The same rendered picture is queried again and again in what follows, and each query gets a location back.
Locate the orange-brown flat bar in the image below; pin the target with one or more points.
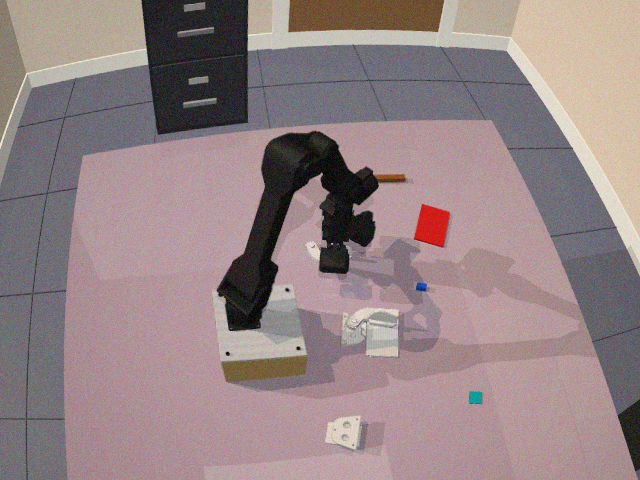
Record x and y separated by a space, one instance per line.
390 178

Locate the red flat plate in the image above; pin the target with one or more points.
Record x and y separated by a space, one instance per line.
431 225

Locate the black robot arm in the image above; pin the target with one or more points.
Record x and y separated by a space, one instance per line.
289 162

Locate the small teal square block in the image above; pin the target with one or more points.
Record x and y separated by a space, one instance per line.
475 397

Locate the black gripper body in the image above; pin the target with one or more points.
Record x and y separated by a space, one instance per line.
335 259

